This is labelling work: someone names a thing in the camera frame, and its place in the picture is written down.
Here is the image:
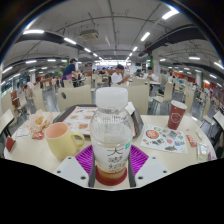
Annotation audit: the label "beige chair with round hole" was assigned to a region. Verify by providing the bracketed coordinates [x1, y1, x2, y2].
[57, 84, 93, 113]
[127, 84, 150, 116]

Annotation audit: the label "clear plastic bag with food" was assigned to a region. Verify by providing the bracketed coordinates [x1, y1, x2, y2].
[26, 109, 54, 135]

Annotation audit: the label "dark tray with menu liner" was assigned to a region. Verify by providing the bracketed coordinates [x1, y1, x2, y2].
[53, 103, 145, 138]

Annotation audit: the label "person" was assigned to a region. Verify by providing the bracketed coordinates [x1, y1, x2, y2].
[143, 66, 159, 83]
[60, 58, 81, 88]
[110, 64, 131, 86]

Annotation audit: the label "red wallet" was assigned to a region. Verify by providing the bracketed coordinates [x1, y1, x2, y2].
[4, 135, 17, 153]

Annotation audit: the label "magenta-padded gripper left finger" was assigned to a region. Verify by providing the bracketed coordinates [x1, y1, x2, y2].
[53, 144, 98, 188]

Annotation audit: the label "red paper cup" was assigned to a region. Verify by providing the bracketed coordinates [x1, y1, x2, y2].
[167, 99, 188, 131]

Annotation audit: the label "ceiling lights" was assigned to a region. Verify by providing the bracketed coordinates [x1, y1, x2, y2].
[1, 8, 224, 79]

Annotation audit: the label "white crumpled napkin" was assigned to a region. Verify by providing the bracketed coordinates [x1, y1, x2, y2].
[124, 101, 136, 116]

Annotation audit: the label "small red sauce packet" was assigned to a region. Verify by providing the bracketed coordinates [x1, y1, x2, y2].
[31, 131, 45, 140]

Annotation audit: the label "group of beige chairs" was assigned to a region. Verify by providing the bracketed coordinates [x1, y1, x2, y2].
[0, 74, 224, 134]

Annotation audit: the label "ceiling air conditioner unit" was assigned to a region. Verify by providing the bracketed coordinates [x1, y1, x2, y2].
[79, 28, 100, 42]

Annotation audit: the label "colourful printed flyer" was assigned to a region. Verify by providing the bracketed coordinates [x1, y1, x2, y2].
[139, 124, 189, 155]

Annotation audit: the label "small red wrapper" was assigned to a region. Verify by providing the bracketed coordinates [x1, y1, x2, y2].
[185, 134, 198, 148]

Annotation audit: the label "clear tea drink bottle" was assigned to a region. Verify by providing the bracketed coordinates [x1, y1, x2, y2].
[89, 87, 134, 184]

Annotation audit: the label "clear plastic packet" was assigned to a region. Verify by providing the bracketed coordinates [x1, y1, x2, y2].
[196, 142, 218, 161]

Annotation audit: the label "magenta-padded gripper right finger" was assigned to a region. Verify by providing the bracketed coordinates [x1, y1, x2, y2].
[128, 144, 171, 188]

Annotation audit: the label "yellow mug with pink inside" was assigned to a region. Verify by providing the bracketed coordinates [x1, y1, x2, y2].
[44, 121, 86, 161]

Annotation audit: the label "white dining table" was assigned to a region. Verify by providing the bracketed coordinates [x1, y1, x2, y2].
[0, 108, 15, 138]
[213, 110, 224, 132]

